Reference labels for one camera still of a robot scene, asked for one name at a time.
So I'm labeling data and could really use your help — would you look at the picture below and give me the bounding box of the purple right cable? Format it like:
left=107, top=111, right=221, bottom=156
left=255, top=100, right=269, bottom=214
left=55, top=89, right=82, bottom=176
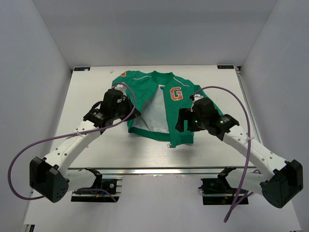
left=190, top=86, right=263, bottom=223

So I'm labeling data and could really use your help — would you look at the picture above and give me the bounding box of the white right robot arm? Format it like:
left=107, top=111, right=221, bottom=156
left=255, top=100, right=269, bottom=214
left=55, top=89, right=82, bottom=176
left=175, top=98, right=303, bottom=208

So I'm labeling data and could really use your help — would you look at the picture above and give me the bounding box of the blue right corner label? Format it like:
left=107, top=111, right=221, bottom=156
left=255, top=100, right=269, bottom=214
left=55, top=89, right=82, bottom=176
left=217, top=65, right=234, bottom=69

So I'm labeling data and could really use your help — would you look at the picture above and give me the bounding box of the aluminium right side rail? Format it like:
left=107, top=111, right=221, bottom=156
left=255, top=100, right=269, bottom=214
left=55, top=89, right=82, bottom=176
left=235, top=66, right=263, bottom=143

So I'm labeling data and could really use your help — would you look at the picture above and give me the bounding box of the blue left corner label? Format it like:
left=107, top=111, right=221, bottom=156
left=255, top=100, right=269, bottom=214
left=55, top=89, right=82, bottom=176
left=73, top=67, right=90, bottom=72

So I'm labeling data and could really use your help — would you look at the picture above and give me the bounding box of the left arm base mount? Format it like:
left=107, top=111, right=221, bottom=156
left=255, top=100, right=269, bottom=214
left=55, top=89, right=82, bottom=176
left=71, top=168, right=123, bottom=203

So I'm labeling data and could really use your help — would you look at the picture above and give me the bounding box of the aluminium table edge rail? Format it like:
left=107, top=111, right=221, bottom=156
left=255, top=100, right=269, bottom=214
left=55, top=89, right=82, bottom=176
left=65, top=166, right=258, bottom=176

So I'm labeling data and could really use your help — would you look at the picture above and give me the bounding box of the purple cable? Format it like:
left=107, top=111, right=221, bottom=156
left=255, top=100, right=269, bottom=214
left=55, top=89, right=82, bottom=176
left=7, top=82, right=137, bottom=203
left=190, top=86, right=263, bottom=223

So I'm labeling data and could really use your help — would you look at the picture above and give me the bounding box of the green varsity jacket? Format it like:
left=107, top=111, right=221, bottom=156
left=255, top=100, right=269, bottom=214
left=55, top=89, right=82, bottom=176
left=111, top=70, right=224, bottom=148

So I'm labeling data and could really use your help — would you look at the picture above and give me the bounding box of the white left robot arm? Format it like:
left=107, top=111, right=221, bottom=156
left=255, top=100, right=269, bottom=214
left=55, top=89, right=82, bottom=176
left=29, top=83, right=140, bottom=203

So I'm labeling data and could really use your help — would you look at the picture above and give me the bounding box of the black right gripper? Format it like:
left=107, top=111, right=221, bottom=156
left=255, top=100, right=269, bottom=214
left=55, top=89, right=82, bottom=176
left=175, top=108, right=208, bottom=132

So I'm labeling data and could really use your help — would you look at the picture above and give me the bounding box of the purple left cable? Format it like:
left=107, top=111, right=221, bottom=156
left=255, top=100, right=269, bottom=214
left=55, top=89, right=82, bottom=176
left=7, top=82, right=137, bottom=203

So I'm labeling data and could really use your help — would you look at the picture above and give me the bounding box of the blue corner label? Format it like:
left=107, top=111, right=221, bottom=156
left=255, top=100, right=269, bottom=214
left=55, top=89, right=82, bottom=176
left=73, top=67, right=90, bottom=72
left=217, top=65, right=234, bottom=69

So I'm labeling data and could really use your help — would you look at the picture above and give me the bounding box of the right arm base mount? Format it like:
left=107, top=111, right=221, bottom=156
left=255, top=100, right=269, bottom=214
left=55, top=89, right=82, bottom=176
left=198, top=166, right=247, bottom=206

